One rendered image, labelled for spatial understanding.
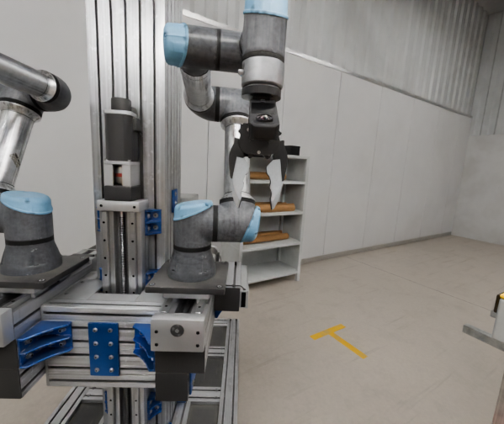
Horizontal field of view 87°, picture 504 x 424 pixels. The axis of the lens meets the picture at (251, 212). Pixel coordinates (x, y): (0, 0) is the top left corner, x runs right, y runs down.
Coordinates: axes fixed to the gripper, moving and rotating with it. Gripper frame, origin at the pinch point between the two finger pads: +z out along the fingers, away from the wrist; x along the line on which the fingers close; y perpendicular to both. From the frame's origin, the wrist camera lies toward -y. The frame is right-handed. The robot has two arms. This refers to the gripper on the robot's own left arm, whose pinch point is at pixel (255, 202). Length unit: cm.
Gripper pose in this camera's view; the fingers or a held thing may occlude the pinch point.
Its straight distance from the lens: 48.7
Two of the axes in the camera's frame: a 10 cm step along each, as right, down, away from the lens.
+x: -10.0, -0.5, -0.4
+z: -0.5, 9.9, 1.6
